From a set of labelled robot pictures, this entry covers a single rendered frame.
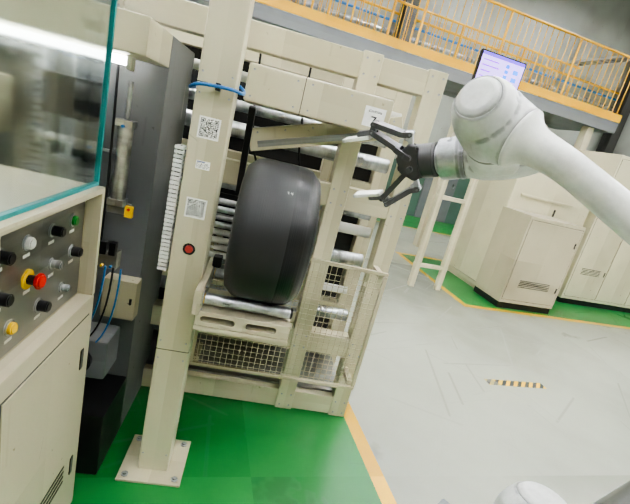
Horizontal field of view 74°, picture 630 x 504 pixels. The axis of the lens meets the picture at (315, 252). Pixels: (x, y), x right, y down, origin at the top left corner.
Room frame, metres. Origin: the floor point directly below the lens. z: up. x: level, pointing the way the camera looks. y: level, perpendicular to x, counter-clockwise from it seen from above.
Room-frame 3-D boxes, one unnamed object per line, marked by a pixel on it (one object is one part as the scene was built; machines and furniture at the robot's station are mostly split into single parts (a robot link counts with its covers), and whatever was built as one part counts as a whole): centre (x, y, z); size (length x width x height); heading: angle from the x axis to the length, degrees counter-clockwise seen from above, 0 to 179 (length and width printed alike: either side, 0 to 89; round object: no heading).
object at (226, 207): (1.96, 0.50, 1.05); 0.20 x 0.15 x 0.30; 99
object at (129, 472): (1.56, 0.47, 0.01); 0.27 x 0.27 x 0.02; 9
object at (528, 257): (5.65, -2.81, 0.62); 0.90 x 0.56 x 1.25; 108
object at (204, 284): (1.60, 0.40, 0.90); 0.40 x 0.03 x 0.10; 9
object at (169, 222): (1.52, 0.55, 1.19); 0.05 x 0.04 x 0.48; 9
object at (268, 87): (1.94, 0.15, 1.71); 0.61 x 0.25 x 0.15; 99
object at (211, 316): (1.49, 0.20, 0.83); 0.36 x 0.09 x 0.06; 99
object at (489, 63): (5.26, -1.52, 2.60); 0.60 x 0.05 x 0.55; 108
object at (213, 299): (1.49, 0.20, 0.90); 0.35 x 0.05 x 0.05; 99
